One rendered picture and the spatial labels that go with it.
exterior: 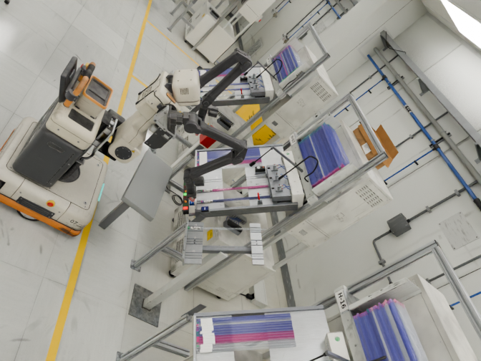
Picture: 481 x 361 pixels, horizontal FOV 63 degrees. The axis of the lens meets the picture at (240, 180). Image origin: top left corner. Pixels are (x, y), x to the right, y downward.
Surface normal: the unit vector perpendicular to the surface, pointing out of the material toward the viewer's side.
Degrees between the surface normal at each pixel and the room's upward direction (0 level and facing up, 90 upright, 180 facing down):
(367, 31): 90
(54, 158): 90
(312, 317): 45
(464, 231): 90
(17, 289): 0
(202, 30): 90
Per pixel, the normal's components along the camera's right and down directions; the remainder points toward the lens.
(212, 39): 0.08, 0.66
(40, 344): 0.71, -0.56
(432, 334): -0.69, -0.50
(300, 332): 0.02, -0.75
